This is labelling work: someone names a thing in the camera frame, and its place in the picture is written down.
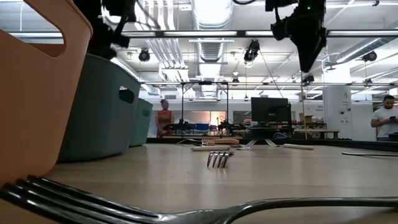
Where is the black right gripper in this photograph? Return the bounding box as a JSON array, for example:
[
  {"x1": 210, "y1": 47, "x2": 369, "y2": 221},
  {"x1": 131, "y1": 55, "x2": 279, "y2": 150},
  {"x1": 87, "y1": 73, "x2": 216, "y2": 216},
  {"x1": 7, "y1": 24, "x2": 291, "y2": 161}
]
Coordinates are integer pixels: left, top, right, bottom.
[{"x1": 294, "y1": 0, "x2": 327, "y2": 73}]

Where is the green plastic bin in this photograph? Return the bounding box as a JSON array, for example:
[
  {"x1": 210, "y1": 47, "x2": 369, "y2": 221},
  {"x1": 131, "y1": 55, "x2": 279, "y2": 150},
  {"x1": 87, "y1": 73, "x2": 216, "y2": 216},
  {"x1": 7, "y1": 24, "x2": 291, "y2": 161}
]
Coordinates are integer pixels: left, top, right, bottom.
[{"x1": 129, "y1": 98, "x2": 154, "y2": 147}]

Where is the white-handled silver fork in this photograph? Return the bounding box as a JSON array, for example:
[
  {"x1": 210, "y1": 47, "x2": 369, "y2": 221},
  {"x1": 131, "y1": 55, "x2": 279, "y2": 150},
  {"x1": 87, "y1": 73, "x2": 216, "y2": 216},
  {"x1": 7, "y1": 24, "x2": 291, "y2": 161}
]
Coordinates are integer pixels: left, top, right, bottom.
[
  {"x1": 190, "y1": 139, "x2": 257, "y2": 152},
  {"x1": 265, "y1": 139, "x2": 315, "y2": 151}
]

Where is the orange plastic bin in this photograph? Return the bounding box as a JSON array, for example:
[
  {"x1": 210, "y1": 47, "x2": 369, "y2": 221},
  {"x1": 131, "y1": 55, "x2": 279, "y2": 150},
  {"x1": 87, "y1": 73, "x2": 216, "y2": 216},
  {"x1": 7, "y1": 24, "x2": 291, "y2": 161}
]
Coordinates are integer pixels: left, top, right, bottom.
[{"x1": 0, "y1": 0, "x2": 93, "y2": 187}]

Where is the black overhead beam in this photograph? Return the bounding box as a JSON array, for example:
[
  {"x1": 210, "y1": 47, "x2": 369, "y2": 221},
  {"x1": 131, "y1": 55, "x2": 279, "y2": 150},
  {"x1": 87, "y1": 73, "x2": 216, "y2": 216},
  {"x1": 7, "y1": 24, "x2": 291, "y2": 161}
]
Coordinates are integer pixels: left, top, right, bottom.
[
  {"x1": 0, "y1": 29, "x2": 398, "y2": 39},
  {"x1": 139, "y1": 81, "x2": 398, "y2": 88}
]

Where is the white round pillar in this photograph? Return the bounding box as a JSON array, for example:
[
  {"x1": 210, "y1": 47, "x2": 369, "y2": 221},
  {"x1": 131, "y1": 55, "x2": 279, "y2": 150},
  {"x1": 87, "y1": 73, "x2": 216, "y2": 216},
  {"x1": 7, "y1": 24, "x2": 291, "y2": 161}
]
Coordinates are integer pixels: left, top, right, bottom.
[{"x1": 322, "y1": 67, "x2": 354, "y2": 141}]

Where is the cardboard box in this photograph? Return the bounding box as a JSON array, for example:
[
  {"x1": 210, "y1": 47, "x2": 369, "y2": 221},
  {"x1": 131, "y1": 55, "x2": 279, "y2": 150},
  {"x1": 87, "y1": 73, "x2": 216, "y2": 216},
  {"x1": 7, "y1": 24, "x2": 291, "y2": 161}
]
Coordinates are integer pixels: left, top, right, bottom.
[{"x1": 298, "y1": 113, "x2": 315, "y2": 124}]

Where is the black monitor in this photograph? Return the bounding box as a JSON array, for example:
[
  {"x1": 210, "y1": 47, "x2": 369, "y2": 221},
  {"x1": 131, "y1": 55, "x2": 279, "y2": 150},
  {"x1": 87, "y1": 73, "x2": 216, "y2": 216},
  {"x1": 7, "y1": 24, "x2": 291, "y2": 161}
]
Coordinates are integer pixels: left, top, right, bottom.
[{"x1": 251, "y1": 96, "x2": 292, "y2": 126}]

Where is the teal plastic bin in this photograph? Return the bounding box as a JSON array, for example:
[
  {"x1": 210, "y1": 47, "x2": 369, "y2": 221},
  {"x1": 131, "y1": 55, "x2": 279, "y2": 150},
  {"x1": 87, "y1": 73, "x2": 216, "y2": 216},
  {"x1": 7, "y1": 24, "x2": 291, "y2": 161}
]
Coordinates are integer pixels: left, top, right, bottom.
[{"x1": 57, "y1": 53, "x2": 142, "y2": 162}]

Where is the wooden background table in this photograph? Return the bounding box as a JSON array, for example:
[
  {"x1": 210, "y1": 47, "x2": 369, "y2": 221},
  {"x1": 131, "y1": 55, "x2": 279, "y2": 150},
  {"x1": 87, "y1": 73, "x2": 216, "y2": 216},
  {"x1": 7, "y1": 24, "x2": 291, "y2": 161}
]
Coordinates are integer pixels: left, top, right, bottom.
[{"x1": 294, "y1": 128, "x2": 340, "y2": 140}]

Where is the person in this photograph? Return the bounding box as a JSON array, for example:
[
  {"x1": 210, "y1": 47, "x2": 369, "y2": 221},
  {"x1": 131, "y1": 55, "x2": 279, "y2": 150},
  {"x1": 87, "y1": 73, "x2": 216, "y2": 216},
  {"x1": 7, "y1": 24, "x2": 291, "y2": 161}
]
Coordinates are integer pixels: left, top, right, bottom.
[
  {"x1": 155, "y1": 98, "x2": 175, "y2": 138},
  {"x1": 370, "y1": 95, "x2": 398, "y2": 142}
]

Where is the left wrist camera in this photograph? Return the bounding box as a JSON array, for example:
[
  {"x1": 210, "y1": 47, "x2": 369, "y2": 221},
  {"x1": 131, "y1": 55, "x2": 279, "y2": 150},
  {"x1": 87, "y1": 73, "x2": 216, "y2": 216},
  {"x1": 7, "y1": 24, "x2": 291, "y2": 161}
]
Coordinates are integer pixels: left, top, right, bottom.
[{"x1": 115, "y1": 32, "x2": 131, "y2": 49}]

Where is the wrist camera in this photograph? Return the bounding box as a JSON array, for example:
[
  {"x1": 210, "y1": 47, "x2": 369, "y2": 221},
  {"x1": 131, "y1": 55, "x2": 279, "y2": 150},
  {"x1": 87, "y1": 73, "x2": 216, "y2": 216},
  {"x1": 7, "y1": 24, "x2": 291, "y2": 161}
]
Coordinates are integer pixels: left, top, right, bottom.
[
  {"x1": 270, "y1": 14, "x2": 299, "y2": 41},
  {"x1": 115, "y1": 32, "x2": 131, "y2": 49}
]

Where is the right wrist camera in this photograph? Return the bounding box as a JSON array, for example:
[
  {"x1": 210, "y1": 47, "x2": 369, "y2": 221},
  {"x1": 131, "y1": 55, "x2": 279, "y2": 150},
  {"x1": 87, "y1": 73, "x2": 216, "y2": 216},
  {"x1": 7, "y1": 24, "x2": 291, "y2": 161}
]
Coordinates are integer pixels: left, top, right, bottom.
[{"x1": 270, "y1": 14, "x2": 299, "y2": 41}]

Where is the silver ventilation duct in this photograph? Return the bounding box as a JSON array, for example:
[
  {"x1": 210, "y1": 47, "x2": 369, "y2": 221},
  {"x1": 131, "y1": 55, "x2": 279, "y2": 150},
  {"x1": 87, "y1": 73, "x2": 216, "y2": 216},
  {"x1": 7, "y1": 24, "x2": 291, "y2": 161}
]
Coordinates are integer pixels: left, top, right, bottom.
[
  {"x1": 192, "y1": 0, "x2": 234, "y2": 98},
  {"x1": 335, "y1": 37, "x2": 398, "y2": 64}
]

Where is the black aluminium table frame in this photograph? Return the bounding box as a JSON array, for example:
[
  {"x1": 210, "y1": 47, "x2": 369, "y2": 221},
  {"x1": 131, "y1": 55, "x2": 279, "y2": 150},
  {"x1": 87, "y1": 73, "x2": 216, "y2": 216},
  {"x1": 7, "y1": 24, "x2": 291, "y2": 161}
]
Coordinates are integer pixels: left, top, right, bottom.
[{"x1": 146, "y1": 137, "x2": 398, "y2": 151}]

